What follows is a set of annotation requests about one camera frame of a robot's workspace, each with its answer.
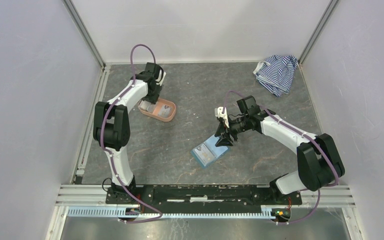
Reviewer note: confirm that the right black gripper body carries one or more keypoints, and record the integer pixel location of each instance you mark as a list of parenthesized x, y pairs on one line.
[(236, 126)]

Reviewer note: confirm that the teal card holder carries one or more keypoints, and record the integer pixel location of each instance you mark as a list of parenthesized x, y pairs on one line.
[(218, 151)]

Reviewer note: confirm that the white VIP credit card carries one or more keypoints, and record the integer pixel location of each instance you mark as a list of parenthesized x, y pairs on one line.
[(203, 154)]

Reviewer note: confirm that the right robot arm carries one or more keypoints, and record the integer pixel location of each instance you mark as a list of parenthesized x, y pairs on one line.
[(318, 161)]

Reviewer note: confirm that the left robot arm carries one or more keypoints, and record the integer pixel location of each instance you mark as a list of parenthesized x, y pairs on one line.
[(111, 124)]

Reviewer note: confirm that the white VIP card in tray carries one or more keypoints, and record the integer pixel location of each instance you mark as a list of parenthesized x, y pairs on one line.
[(165, 111)]

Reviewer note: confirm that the stack of credit cards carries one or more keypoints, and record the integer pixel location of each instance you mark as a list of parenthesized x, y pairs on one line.
[(147, 106)]

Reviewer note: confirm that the blue striped cloth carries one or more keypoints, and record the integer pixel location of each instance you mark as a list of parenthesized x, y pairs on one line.
[(276, 73)]

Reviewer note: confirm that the pink oval tray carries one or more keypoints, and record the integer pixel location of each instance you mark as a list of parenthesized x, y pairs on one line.
[(159, 103)]

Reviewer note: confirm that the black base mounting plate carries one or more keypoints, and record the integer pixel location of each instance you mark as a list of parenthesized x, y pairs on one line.
[(203, 199)]

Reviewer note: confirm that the aluminium frame rail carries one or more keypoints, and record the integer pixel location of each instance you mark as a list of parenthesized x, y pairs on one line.
[(81, 212)]

